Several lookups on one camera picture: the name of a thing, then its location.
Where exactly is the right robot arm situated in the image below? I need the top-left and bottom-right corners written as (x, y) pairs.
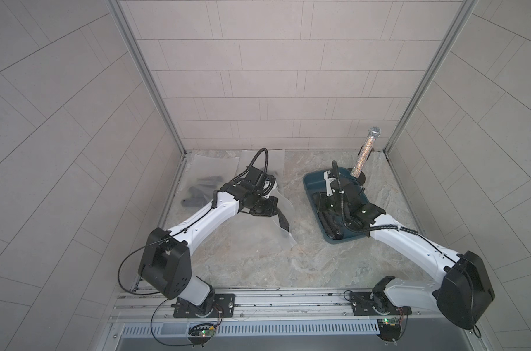
top-left (309, 189), bottom-right (495, 330)

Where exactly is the left controller board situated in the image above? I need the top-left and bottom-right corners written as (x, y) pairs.
top-left (187, 323), bottom-right (217, 345)

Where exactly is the aluminium mounting rail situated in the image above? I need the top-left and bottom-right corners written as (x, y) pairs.
top-left (109, 287), bottom-right (475, 323)

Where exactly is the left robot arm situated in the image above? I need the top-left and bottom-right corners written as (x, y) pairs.
top-left (138, 166), bottom-right (279, 306)

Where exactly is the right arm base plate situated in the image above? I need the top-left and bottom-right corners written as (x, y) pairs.
top-left (344, 290), bottom-right (412, 318)

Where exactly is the controller board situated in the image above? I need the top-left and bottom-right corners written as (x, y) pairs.
top-left (187, 323), bottom-right (217, 345)
top-left (377, 317), bottom-right (402, 343)

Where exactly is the teal plastic bin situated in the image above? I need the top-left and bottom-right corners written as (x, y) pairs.
top-left (303, 168), bottom-right (370, 244)

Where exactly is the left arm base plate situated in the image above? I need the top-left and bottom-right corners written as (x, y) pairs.
top-left (173, 293), bottom-right (236, 318)

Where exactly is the right controller board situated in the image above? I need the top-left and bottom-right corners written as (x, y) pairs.
top-left (377, 317), bottom-right (402, 343)

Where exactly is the clear zip-top bag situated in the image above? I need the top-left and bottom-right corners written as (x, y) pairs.
top-left (223, 192), bottom-right (299, 286)
top-left (236, 150), bottom-right (285, 194)
top-left (171, 154), bottom-right (239, 219)

